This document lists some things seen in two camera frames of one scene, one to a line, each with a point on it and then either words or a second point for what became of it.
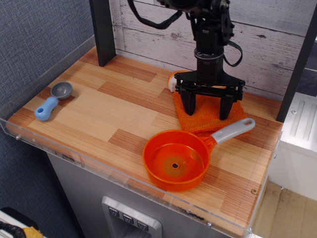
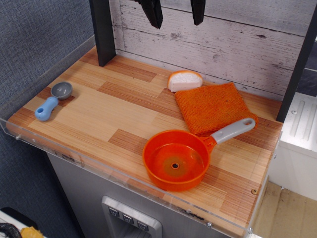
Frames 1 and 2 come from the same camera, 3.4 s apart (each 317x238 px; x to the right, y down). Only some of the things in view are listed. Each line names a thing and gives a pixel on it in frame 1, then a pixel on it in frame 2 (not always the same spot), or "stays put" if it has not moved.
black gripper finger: [189, 99] to [152, 9]
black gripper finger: [226, 104] to [198, 7]
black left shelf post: [103, 26] stays put
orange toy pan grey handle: [179, 160] stays put
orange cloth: [205, 119] stays put
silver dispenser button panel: [122, 220] stays put
